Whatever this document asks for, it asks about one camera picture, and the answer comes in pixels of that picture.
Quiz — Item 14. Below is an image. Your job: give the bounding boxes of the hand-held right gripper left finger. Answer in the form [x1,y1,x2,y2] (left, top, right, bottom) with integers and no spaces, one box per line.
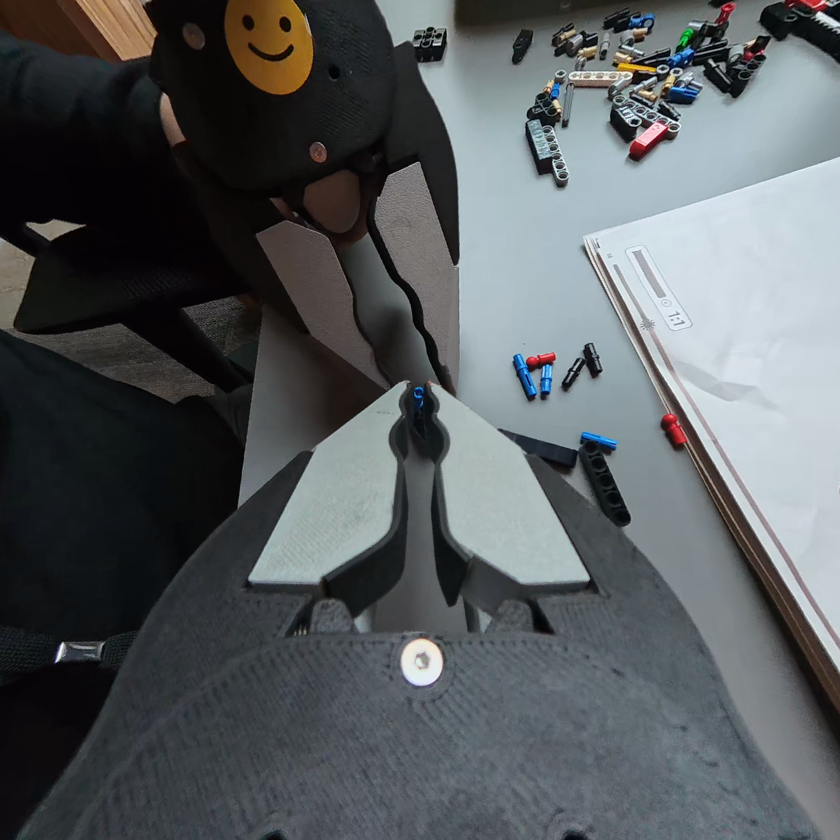
[248,382,411,616]

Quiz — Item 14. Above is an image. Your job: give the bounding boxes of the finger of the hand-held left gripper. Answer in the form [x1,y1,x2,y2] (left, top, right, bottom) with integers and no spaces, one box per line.
[257,220,392,389]
[367,161,461,396]

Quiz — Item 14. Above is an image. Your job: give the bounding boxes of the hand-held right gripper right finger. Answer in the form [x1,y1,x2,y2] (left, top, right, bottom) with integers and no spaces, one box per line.
[424,382,592,608]

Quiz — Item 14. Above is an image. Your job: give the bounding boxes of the person's left forearm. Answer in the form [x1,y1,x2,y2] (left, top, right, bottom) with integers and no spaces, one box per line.
[0,31,198,231]

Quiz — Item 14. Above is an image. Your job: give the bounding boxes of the black flat lego piece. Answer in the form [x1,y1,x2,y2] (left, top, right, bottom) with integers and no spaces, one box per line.
[499,428,578,468]

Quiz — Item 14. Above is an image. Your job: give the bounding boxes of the black lego beam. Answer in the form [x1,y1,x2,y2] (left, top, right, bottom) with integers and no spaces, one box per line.
[577,441,632,527]

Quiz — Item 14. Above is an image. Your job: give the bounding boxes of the black and grey lego beams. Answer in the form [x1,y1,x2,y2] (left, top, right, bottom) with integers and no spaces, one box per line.
[525,118,571,189]

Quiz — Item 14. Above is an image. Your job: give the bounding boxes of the pile of loose lego pieces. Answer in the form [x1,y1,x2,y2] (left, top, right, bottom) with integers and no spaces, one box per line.
[535,0,772,161]

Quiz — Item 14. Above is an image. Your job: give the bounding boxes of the red and black lego assembly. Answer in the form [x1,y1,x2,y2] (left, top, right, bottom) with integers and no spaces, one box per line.
[760,0,840,43]

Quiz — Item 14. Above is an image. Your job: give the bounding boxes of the person's left hand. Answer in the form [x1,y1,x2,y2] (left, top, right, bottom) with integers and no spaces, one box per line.
[161,98,363,301]

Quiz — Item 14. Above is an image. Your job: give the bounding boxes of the wooden panel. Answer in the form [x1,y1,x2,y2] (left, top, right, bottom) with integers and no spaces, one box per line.
[0,0,158,63]

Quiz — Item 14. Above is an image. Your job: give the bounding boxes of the black office chair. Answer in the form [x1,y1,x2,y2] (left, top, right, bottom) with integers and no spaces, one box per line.
[13,222,263,395]

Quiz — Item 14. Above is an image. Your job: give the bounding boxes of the person's black clothing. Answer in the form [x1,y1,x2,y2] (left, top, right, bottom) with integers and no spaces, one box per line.
[0,328,245,840]

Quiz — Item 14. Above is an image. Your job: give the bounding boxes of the white instruction booklet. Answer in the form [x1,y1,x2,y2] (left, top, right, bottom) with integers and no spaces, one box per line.
[583,157,840,713]

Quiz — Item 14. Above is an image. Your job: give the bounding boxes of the black strap with buckle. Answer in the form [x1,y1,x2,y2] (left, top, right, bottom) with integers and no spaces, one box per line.
[0,626,140,685]

